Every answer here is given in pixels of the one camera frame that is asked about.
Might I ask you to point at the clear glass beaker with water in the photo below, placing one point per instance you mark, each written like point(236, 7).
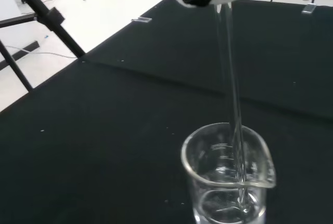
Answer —
point(208, 208)

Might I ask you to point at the clear cloth clip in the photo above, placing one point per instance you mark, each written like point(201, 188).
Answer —
point(141, 19)
point(308, 8)

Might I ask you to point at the black tripod with clamp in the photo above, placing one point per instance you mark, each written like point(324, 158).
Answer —
point(41, 8)

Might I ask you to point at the black bench cloth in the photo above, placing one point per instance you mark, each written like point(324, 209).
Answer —
point(104, 130)

